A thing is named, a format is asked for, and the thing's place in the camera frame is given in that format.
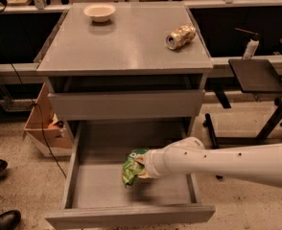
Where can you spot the green rice chip bag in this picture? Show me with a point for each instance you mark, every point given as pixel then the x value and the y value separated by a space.
pixel 131 169

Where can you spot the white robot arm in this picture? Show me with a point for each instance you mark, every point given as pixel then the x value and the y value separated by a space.
pixel 258 164

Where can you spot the open grey drawer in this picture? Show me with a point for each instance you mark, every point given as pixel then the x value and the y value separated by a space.
pixel 95 196

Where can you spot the closed grey upper drawer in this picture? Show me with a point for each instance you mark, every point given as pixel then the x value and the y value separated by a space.
pixel 127 105

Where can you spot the grey drawer cabinet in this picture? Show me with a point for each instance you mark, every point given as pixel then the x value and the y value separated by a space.
pixel 126 54

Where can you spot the cardboard box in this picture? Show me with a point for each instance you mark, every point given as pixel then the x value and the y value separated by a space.
pixel 45 130

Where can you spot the crushed gold soda can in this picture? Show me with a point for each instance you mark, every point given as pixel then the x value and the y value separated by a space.
pixel 180 36

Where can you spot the black shoe lower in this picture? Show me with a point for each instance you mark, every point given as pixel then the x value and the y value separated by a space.
pixel 10 220

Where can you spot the black stand with tray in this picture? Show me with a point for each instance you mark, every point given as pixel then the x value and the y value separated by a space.
pixel 250 111

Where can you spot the white bowl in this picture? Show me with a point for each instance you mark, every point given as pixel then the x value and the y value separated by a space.
pixel 99 13

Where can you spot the white squeeze bottle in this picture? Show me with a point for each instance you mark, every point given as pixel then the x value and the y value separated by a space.
pixel 252 45

